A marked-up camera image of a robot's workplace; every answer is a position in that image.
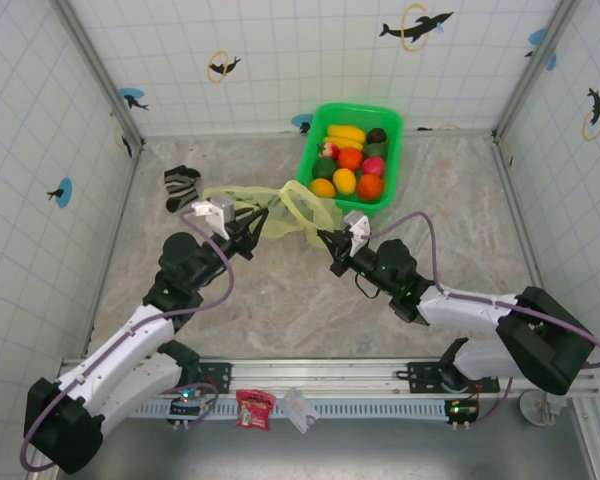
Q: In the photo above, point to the clear plastic disc fixture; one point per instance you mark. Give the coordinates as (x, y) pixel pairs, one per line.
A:
(532, 407)

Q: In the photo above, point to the aluminium frame post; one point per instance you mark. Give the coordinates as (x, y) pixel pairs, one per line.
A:
(535, 70)
(100, 70)

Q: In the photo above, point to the orange-yellow fake mango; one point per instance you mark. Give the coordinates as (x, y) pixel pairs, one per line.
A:
(322, 188)

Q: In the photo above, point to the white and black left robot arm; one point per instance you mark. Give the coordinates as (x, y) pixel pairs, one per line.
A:
(110, 360)

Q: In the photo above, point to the dark maroon fake fruit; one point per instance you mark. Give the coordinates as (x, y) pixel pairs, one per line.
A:
(377, 136)

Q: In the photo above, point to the yellow fake lemon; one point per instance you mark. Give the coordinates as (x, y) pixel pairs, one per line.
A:
(344, 180)

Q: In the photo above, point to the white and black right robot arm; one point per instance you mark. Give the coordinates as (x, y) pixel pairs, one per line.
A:
(470, 310)

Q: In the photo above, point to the red-orange fake orange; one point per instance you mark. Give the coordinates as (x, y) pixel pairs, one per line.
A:
(370, 186)

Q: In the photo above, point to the small circuit board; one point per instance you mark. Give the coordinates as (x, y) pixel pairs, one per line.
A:
(462, 411)
(185, 407)

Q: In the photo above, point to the white plastic card packet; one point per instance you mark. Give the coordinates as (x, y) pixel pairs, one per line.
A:
(300, 410)

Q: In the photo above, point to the green round fake lime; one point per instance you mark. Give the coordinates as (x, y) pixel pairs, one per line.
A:
(323, 168)

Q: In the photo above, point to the pink and white fake peach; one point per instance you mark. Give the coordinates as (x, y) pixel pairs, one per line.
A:
(330, 150)

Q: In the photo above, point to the yellow fake banana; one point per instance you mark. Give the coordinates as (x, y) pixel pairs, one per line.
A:
(347, 133)

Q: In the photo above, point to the red snack packet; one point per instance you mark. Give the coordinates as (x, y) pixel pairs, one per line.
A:
(252, 410)

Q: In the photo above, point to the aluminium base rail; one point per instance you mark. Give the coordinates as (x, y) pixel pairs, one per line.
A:
(330, 375)

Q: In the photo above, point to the green plastic basket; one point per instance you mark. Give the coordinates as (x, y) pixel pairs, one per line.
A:
(352, 112)

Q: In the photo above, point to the aluminium frame bar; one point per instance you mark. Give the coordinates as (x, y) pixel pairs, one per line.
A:
(230, 134)
(112, 250)
(521, 215)

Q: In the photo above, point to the black and grey striped sock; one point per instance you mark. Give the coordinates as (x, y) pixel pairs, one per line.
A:
(180, 185)

